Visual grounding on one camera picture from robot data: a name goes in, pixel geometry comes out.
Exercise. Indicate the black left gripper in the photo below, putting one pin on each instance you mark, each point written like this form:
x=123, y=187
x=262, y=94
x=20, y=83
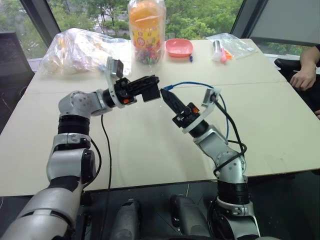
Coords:
x=125, y=90

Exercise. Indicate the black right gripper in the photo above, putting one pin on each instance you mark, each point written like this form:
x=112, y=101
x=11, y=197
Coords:
x=186, y=116

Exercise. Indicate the small black box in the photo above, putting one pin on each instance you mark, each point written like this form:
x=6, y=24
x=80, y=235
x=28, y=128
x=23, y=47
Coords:
x=152, y=94

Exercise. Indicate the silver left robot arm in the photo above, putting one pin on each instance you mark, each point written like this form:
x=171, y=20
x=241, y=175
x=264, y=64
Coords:
x=62, y=160

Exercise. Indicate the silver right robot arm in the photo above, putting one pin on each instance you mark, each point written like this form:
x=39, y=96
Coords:
x=232, y=170

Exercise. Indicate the person's bare forearm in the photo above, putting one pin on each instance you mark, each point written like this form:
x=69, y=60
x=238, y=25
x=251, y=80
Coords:
x=308, y=58

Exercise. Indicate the person's bare hand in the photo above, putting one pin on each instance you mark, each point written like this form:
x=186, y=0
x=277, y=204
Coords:
x=303, y=80

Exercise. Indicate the small blue pin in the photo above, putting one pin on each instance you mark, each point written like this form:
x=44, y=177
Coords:
x=191, y=59

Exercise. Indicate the pink plastic bowl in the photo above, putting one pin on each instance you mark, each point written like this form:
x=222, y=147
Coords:
x=178, y=47

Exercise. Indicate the clear jar with colourful beads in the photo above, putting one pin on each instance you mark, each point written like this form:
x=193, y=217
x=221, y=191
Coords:
x=147, y=32

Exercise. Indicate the pink and orange small pieces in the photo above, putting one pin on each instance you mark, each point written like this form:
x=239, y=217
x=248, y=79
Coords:
x=225, y=55

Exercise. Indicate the silver cylinder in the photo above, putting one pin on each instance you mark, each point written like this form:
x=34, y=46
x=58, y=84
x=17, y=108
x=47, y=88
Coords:
x=216, y=47

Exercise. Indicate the large clear plastic bag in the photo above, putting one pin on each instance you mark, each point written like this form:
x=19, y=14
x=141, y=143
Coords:
x=75, y=53

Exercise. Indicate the small clear zip bag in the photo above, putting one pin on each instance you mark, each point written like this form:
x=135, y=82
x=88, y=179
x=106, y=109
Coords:
x=237, y=46

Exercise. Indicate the dark rounded shape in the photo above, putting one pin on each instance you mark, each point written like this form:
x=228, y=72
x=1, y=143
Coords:
x=188, y=217
x=127, y=220

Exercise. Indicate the black mesh chair back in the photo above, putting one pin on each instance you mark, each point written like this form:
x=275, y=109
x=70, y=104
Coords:
x=12, y=75

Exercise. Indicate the person's black clothed legs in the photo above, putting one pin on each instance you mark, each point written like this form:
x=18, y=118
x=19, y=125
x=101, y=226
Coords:
x=312, y=97

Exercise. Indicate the white window blind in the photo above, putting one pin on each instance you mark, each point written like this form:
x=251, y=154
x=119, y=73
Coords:
x=287, y=20

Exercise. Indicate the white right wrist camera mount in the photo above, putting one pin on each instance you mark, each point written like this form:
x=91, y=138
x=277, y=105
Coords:
x=206, y=99

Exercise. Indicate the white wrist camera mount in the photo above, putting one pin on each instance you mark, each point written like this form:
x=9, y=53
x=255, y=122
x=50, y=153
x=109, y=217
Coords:
x=113, y=65
x=206, y=99

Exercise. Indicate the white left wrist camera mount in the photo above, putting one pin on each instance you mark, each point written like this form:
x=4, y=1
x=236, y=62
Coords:
x=113, y=65

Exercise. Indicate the dark window frame post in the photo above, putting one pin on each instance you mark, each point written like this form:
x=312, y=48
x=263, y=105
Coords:
x=40, y=22
x=246, y=17

